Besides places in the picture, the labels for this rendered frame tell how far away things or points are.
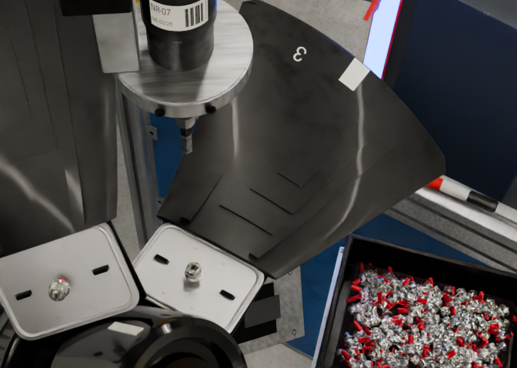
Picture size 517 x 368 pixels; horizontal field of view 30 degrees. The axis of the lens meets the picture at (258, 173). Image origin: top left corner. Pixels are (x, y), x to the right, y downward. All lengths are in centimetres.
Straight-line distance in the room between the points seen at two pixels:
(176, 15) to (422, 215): 78
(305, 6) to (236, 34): 193
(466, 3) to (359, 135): 45
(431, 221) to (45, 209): 65
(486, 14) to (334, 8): 121
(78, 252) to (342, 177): 24
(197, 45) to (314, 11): 194
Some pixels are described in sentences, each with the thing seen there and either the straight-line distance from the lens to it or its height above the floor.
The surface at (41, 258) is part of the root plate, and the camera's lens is 64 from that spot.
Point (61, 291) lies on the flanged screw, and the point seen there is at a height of 127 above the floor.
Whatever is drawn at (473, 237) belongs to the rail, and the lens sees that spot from 116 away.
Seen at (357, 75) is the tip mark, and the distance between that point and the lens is 84.
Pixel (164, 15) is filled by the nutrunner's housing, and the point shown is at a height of 151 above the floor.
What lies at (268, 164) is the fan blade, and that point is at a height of 118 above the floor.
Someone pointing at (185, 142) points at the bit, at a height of 138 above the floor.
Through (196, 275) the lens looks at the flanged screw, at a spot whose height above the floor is 120.
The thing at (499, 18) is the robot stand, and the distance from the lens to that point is 122.
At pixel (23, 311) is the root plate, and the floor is 123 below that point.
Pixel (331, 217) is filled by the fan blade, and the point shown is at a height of 117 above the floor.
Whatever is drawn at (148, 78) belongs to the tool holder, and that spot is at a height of 146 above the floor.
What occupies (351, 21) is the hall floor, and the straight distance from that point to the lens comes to 238.
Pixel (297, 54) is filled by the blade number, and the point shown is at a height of 118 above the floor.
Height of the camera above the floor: 184
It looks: 60 degrees down
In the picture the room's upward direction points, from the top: 4 degrees clockwise
